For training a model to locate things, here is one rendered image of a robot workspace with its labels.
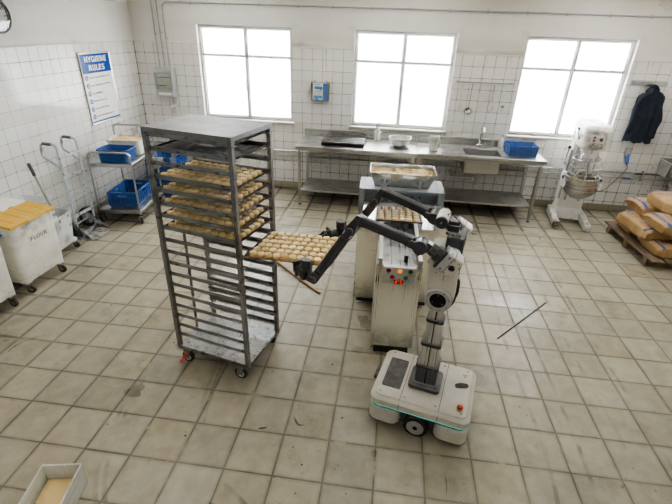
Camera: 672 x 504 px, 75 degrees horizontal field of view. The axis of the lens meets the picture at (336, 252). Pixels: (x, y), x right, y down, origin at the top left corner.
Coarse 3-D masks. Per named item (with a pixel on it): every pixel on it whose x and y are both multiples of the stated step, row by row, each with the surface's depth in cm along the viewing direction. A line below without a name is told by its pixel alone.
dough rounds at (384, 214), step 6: (378, 210) 401; (384, 210) 401; (390, 210) 397; (396, 210) 397; (408, 210) 399; (378, 216) 387; (384, 216) 389; (390, 216) 386; (396, 216) 385; (402, 216) 385; (408, 216) 385; (414, 216) 386
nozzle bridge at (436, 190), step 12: (372, 180) 390; (360, 192) 372; (372, 192) 380; (408, 192) 367; (420, 192) 366; (432, 192) 366; (444, 192) 367; (360, 204) 377; (384, 204) 378; (396, 204) 377; (432, 204) 378
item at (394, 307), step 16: (384, 240) 359; (384, 256) 334; (400, 256) 335; (416, 256) 336; (416, 272) 323; (384, 288) 332; (400, 288) 331; (416, 288) 329; (384, 304) 339; (400, 304) 337; (416, 304) 336; (384, 320) 346; (400, 320) 344; (384, 336) 353; (400, 336) 351
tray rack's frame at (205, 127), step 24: (168, 120) 282; (192, 120) 284; (216, 120) 287; (240, 120) 289; (144, 144) 269; (168, 264) 309; (168, 288) 318; (216, 312) 380; (216, 336) 351; (240, 336) 352; (264, 336) 353; (240, 360) 327
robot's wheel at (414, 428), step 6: (408, 420) 285; (414, 420) 283; (420, 420) 282; (408, 426) 287; (414, 426) 285; (420, 426) 283; (426, 426) 282; (408, 432) 289; (414, 432) 287; (420, 432) 285; (426, 432) 284
